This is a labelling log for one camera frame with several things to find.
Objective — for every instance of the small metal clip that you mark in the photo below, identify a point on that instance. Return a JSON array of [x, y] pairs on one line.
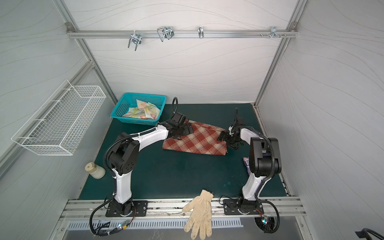
[[201, 32]]

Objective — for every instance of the horizontal aluminium rail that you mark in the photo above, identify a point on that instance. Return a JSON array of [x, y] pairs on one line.
[[179, 34]]

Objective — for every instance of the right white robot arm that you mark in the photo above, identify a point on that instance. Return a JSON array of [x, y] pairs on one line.
[[264, 158]]

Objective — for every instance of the black mounting plate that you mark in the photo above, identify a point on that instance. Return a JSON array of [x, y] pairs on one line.
[[128, 209], [242, 207]]

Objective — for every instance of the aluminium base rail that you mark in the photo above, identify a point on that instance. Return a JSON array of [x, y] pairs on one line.
[[172, 208]]

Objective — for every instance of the purple snack packet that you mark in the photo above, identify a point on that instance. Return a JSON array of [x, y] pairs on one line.
[[247, 164]]

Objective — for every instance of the metal U-bolt hook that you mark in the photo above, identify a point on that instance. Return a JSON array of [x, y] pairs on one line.
[[135, 40]]

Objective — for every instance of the metal bracket with screws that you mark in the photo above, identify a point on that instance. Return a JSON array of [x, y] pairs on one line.
[[273, 34]]

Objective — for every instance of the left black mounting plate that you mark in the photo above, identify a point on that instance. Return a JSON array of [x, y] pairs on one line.
[[128, 209]]

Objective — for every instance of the white ventilation grille strip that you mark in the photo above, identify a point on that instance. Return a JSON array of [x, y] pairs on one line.
[[149, 224]]

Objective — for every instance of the red plaid skirt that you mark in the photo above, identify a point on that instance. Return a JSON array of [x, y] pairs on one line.
[[204, 141]]

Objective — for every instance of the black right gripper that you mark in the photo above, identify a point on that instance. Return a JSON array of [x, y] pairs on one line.
[[226, 137]]

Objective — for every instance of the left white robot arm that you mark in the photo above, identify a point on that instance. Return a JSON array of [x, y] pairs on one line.
[[122, 156]]

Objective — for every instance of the beige knitted glove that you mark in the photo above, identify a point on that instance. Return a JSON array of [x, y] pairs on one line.
[[200, 220]]

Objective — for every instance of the teal plastic basket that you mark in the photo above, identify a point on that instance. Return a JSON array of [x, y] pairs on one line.
[[128, 100]]

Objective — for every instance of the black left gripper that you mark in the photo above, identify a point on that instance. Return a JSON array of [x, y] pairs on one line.
[[187, 131]]

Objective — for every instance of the beige bottle left side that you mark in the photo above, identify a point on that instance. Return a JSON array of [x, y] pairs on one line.
[[95, 171]]

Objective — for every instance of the floral skirt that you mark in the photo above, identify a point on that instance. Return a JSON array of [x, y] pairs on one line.
[[143, 110]]

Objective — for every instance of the white wire wall basket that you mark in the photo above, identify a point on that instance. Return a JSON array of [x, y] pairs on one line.
[[59, 125]]

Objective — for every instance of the metal double hook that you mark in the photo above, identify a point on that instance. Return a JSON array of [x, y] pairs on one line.
[[165, 32]]

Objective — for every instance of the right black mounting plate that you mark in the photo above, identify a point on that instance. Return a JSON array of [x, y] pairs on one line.
[[242, 207]]

